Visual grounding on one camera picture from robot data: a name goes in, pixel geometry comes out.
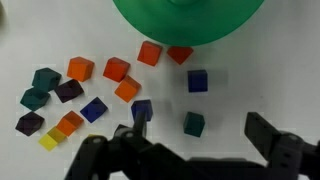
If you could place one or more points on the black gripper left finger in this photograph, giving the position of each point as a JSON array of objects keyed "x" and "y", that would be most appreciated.
[{"x": 126, "y": 153}]

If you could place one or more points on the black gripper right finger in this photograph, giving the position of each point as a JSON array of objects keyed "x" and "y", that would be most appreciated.
[{"x": 286, "y": 150}]

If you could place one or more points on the green translucent plastic bowl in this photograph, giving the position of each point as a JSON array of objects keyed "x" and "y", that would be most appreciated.
[{"x": 188, "y": 20}]

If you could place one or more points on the yellow small cube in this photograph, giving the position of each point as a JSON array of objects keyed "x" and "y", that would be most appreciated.
[
  {"x": 50, "y": 141},
  {"x": 95, "y": 136}
]

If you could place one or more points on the blue small cube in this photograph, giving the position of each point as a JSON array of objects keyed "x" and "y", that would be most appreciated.
[
  {"x": 197, "y": 81},
  {"x": 146, "y": 106},
  {"x": 93, "y": 109}
]

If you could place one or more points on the orange small cube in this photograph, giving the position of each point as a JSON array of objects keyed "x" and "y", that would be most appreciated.
[
  {"x": 127, "y": 88},
  {"x": 80, "y": 68},
  {"x": 69, "y": 123}
]

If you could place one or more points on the dark green small cube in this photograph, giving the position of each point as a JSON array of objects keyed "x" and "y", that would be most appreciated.
[
  {"x": 194, "y": 124},
  {"x": 46, "y": 79},
  {"x": 34, "y": 98}
]

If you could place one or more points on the red small cube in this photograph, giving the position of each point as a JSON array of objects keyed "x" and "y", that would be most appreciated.
[
  {"x": 149, "y": 53},
  {"x": 180, "y": 54},
  {"x": 116, "y": 69}
]

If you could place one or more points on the dark purple small cube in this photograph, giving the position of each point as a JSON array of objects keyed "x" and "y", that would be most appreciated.
[
  {"x": 29, "y": 123},
  {"x": 68, "y": 90}
]

